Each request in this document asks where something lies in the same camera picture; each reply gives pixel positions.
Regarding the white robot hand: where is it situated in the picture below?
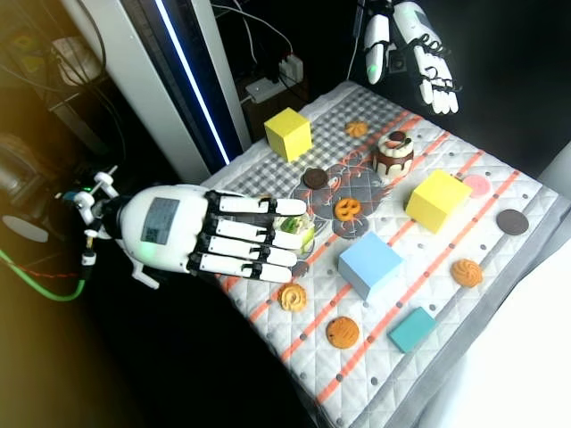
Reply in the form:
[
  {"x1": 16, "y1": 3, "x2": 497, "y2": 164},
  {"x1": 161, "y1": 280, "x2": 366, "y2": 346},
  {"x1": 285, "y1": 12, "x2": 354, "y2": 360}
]
[
  {"x1": 116, "y1": 183, "x2": 316, "y2": 291},
  {"x1": 361, "y1": 0, "x2": 461, "y2": 116}
]

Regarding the green toy cake with kiwi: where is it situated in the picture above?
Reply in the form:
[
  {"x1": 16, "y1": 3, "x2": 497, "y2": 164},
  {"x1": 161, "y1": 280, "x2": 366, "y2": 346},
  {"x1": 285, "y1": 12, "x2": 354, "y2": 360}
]
[{"x1": 272, "y1": 212, "x2": 317, "y2": 256}]

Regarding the chocolate toy cake with strawberry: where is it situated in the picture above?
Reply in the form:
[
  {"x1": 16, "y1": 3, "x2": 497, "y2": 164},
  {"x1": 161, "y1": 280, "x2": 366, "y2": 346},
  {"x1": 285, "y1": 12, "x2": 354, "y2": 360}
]
[{"x1": 372, "y1": 129, "x2": 415, "y2": 179}]

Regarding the yellow foam cube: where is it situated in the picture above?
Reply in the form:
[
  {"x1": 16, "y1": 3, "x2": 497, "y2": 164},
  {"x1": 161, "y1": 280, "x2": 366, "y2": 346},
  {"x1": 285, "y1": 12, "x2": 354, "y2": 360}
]
[
  {"x1": 404, "y1": 168, "x2": 473, "y2": 235},
  {"x1": 262, "y1": 108, "x2": 313, "y2": 163}
]

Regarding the blue foam cube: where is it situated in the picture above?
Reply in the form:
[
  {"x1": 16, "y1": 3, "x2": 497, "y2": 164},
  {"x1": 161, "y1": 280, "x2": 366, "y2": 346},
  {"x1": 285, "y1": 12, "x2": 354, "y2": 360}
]
[{"x1": 337, "y1": 231, "x2": 405, "y2": 301}]

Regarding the white plug adapter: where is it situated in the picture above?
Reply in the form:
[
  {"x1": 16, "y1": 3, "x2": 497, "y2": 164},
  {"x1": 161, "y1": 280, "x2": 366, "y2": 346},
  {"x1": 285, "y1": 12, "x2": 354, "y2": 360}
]
[{"x1": 278, "y1": 53, "x2": 304, "y2": 82}]

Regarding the white round disc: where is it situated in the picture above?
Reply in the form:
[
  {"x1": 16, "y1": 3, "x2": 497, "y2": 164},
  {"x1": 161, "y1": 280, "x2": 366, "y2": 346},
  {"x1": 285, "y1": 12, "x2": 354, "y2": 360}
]
[{"x1": 1, "y1": 214, "x2": 49, "y2": 244}]

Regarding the golden swirl cookie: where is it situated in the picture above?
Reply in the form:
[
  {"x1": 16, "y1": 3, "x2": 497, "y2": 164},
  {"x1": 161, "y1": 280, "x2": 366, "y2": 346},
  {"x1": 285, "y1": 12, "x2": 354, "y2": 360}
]
[
  {"x1": 277, "y1": 282, "x2": 309, "y2": 312},
  {"x1": 450, "y1": 258, "x2": 484, "y2": 289}
]

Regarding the white column with blue light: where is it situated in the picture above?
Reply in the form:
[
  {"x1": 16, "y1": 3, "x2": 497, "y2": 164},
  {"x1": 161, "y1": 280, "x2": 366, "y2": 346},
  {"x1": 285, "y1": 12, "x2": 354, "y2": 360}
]
[{"x1": 60, "y1": 0, "x2": 253, "y2": 185}]

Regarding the chocolate sandwich cookie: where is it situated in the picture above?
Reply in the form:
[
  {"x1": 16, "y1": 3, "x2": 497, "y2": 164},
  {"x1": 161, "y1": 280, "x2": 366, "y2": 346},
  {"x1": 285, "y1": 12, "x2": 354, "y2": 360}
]
[{"x1": 302, "y1": 167, "x2": 330, "y2": 190}]

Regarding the pink sandwich cookie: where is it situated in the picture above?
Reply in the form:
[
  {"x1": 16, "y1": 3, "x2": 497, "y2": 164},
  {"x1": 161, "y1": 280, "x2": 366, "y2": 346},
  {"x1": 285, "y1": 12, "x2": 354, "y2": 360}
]
[{"x1": 461, "y1": 174, "x2": 491, "y2": 197}]

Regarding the orange pretzel cookie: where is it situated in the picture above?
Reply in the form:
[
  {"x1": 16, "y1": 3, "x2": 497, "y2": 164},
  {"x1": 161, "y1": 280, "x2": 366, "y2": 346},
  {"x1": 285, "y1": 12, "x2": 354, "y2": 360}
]
[{"x1": 333, "y1": 197, "x2": 362, "y2": 222}]

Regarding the chocolate chip cookie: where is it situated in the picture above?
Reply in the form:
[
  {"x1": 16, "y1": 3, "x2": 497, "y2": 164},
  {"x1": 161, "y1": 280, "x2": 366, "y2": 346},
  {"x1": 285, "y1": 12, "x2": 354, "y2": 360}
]
[{"x1": 325, "y1": 316, "x2": 360, "y2": 350}]

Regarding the plain dark brown round cookie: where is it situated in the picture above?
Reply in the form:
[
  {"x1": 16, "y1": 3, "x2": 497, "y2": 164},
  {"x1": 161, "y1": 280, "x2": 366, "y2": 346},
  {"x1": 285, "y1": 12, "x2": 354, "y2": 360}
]
[{"x1": 496, "y1": 209, "x2": 531, "y2": 235}]

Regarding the teal foam block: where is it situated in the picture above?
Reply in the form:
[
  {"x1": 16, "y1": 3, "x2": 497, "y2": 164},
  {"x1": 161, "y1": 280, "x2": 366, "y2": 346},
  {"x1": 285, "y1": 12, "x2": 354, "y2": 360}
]
[{"x1": 386, "y1": 306, "x2": 438, "y2": 354}]

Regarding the green cable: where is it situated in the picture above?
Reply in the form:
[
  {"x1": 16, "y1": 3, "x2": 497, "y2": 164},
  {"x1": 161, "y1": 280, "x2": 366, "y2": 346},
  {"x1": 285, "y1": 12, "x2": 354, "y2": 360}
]
[{"x1": 0, "y1": 249, "x2": 87, "y2": 303}]

